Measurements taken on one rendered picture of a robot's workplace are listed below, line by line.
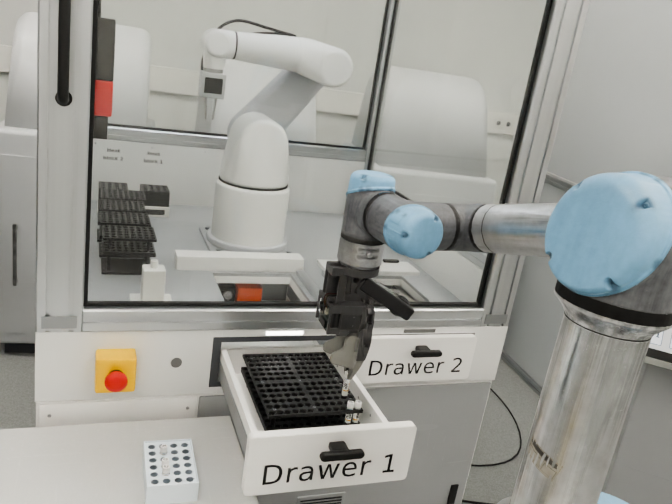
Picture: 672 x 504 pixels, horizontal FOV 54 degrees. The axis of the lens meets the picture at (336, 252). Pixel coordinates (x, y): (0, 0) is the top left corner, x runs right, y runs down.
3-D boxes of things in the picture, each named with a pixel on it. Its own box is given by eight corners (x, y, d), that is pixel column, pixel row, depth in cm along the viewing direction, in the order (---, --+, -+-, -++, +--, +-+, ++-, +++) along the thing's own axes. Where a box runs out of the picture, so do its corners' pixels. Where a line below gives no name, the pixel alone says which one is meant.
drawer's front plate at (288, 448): (406, 479, 114) (417, 425, 111) (242, 497, 104) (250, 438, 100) (401, 473, 116) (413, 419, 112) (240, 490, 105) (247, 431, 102)
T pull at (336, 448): (364, 459, 105) (366, 451, 104) (320, 463, 102) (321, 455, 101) (356, 445, 108) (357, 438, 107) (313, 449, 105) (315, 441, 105)
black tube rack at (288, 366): (357, 440, 120) (363, 409, 118) (264, 447, 114) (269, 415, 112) (320, 378, 140) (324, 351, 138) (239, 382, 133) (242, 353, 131)
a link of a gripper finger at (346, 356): (323, 379, 114) (330, 329, 111) (355, 378, 116) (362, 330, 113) (328, 387, 111) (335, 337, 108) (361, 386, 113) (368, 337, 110)
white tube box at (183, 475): (197, 501, 110) (199, 482, 108) (145, 505, 107) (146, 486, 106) (189, 455, 121) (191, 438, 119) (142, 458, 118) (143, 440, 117)
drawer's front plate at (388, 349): (468, 379, 154) (478, 336, 150) (354, 384, 143) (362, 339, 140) (464, 375, 155) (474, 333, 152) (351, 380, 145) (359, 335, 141)
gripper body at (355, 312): (314, 319, 114) (323, 254, 111) (360, 320, 117) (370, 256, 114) (326, 339, 107) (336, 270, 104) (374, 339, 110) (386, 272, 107)
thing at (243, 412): (394, 467, 115) (401, 437, 113) (251, 481, 105) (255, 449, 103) (323, 357, 150) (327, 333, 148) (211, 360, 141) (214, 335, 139)
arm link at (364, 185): (367, 179, 99) (340, 166, 106) (356, 248, 102) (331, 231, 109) (409, 180, 103) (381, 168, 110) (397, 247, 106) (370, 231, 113)
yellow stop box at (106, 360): (135, 394, 123) (137, 360, 121) (94, 396, 120) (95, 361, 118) (133, 380, 127) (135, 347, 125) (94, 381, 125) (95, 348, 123)
